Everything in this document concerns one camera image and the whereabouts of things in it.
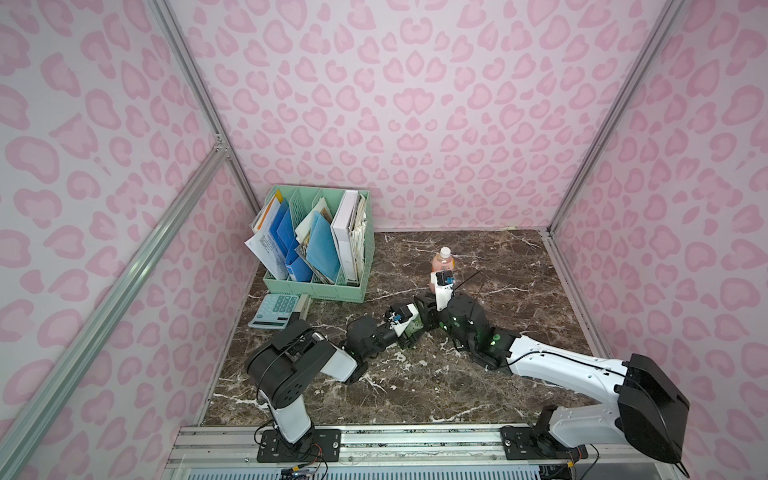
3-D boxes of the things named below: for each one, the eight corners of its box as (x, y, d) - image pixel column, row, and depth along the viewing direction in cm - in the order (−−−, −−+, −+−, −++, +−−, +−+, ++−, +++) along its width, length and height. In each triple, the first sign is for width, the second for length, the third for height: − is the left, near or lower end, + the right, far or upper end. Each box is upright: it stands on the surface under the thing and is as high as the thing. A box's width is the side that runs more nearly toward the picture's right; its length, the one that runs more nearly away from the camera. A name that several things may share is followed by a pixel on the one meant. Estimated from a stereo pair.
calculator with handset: (252, 328, 96) (248, 323, 94) (262, 299, 103) (258, 294, 101) (305, 328, 96) (302, 323, 94) (311, 299, 103) (309, 294, 100)
